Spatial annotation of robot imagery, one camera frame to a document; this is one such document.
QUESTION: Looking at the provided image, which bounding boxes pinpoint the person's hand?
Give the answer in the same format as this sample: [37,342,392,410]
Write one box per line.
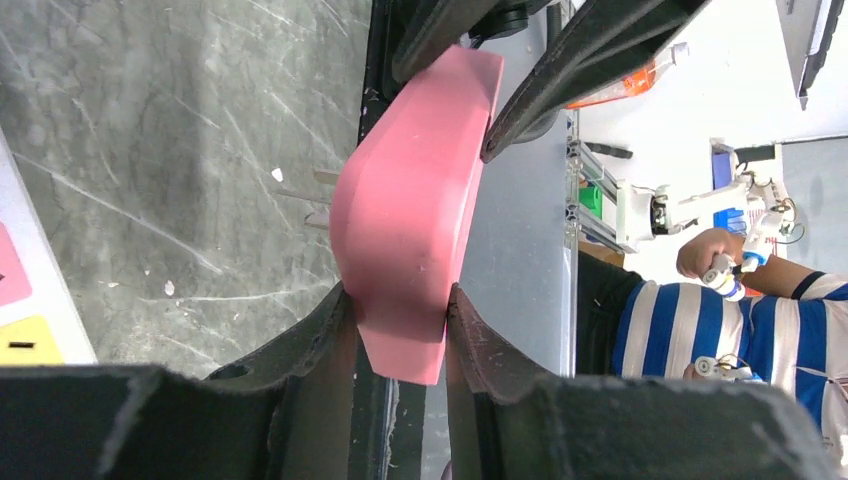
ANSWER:
[676,228,745,279]

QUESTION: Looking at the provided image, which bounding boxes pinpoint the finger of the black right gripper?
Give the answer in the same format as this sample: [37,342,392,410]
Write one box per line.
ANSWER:
[391,0,498,83]
[481,0,706,163]

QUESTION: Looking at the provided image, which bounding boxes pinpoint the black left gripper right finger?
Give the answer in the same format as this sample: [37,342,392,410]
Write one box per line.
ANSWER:
[446,287,836,479]

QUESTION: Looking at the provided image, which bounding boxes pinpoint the white multicolour power strip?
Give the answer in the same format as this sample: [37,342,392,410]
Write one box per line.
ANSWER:
[1,140,97,367]

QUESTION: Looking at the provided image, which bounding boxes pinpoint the aluminium frame rail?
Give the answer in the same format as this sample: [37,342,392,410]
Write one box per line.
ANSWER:
[567,137,632,255]

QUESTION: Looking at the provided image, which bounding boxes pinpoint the pink triangular power strip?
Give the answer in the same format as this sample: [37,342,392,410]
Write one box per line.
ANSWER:
[329,46,504,385]

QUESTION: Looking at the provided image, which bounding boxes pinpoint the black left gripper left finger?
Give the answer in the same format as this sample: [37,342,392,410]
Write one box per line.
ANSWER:
[1,286,356,479]

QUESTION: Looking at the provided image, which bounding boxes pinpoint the person in striped shirt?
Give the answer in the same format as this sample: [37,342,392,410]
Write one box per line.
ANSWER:
[575,243,847,475]

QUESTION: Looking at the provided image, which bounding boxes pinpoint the orange spray bottle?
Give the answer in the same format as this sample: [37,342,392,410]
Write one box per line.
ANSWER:
[565,42,690,110]

